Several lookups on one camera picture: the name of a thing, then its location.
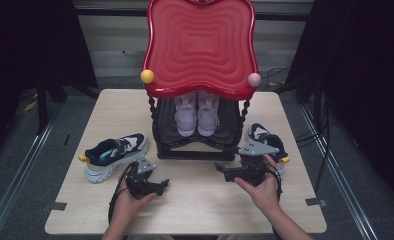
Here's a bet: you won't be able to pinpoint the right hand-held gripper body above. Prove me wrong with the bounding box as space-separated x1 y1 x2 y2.
237 137 282 187

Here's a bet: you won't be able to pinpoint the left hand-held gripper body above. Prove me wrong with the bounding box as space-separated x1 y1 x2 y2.
126 157 160 201

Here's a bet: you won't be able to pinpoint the navy and white sneaker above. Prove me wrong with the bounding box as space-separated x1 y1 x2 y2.
244 122 291 176
78 133 150 184

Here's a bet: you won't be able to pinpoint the pair of pink-white sneakers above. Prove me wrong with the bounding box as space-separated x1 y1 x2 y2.
197 91 221 138

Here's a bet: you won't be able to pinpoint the pink child sandal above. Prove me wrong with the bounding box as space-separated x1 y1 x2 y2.
174 93 198 138

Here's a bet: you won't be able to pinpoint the red and black shoe rack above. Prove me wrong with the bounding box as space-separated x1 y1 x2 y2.
140 0 263 162

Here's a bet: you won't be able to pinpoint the person's left hand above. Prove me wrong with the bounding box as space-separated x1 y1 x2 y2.
112 179 158 222

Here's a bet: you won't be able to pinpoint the person's right hand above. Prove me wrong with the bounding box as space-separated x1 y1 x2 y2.
233 153 283 215

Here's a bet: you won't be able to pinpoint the grey tape piece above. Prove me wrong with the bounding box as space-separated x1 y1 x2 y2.
49 201 68 212
305 197 329 208

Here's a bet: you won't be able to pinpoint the yellow floor tape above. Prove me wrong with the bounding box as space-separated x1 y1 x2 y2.
24 99 39 112

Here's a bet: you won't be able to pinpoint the black curtain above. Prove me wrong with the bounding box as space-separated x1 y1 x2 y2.
284 0 394 208
0 0 99 168

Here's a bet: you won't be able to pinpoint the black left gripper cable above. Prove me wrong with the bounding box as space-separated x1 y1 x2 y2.
107 162 134 225

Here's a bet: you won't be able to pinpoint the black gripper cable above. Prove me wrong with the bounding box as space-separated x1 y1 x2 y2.
107 162 134 225
266 164 284 203

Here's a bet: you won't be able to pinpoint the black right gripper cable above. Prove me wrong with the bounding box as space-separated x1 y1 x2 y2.
266 164 284 203

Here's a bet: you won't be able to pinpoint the black floor cables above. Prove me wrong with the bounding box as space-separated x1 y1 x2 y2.
294 96 331 194

